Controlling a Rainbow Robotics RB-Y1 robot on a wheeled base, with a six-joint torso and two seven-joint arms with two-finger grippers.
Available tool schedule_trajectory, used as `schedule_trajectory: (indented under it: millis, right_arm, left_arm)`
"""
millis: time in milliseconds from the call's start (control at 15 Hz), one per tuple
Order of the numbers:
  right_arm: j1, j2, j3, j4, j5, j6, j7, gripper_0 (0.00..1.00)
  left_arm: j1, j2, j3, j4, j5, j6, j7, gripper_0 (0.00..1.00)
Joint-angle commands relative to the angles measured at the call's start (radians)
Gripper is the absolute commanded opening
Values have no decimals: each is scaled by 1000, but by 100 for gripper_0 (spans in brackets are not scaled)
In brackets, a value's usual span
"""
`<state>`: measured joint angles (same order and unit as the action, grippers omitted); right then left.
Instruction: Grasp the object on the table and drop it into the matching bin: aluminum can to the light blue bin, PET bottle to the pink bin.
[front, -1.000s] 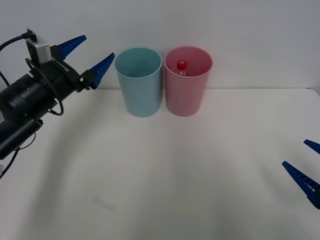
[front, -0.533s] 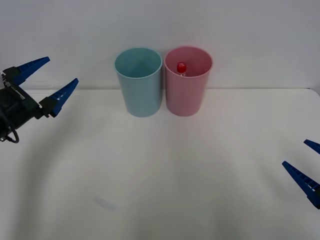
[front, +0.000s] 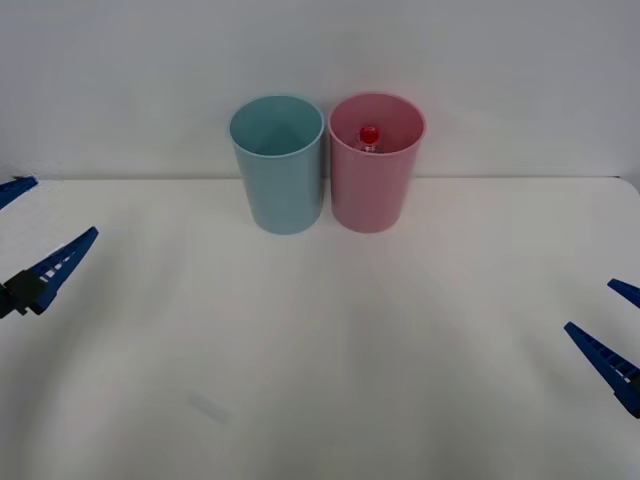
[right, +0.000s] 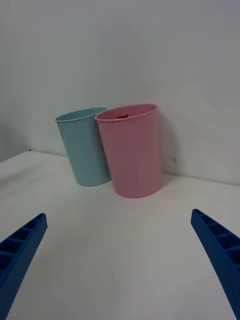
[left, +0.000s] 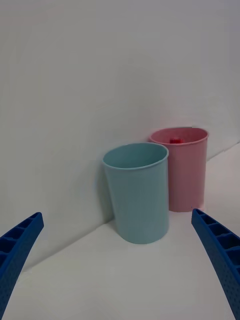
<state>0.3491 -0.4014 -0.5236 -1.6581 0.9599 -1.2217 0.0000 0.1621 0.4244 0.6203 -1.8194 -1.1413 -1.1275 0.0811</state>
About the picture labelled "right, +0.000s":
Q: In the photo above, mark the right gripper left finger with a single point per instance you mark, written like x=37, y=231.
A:
x=20, y=260

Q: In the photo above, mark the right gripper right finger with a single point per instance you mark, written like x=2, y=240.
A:
x=220, y=252

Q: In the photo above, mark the clear bottle with red cap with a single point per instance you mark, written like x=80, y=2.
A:
x=122, y=116

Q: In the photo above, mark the pale blue plastic bin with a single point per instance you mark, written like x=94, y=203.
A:
x=83, y=150

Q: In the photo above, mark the pink plastic bin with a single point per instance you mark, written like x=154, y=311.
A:
x=135, y=157

